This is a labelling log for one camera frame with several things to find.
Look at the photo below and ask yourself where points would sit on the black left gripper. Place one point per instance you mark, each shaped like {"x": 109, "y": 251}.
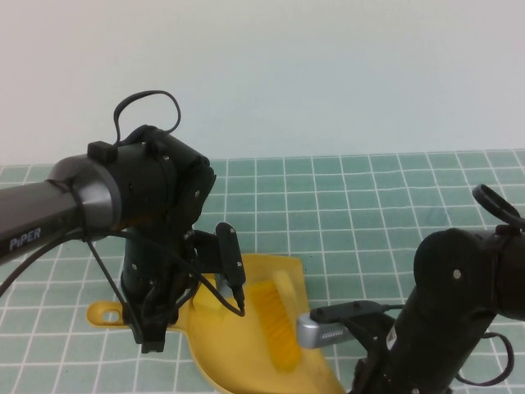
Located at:
{"x": 139, "y": 271}

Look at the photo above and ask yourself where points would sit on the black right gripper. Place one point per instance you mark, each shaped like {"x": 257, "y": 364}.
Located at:
{"x": 418, "y": 365}

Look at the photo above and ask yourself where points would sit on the yellow plastic dustpan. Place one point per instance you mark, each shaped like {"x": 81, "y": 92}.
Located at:
{"x": 242, "y": 349}

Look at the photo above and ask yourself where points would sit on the yellow hand brush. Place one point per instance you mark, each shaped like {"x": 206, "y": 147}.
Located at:
{"x": 279, "y": 328}

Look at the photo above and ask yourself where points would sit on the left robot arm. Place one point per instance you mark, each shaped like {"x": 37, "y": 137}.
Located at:
{"x": 143, "y": 184}

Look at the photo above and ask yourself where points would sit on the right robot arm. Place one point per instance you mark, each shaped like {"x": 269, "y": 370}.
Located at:
{"x": 451, "y": 279}

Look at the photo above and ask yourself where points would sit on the green white-grid tablecloth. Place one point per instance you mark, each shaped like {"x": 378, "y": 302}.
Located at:
{"x": 348, "y": 205}

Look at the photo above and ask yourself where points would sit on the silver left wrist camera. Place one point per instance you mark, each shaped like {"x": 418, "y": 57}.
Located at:
{"x": 225, "y": 289}

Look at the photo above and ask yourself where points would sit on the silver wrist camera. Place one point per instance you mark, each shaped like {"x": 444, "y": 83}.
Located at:
{"x": 311, "y": 330}
{"x": 225, "y": 289}

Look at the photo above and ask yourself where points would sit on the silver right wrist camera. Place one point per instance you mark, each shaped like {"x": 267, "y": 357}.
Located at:
{"x": 311, "y": 330}

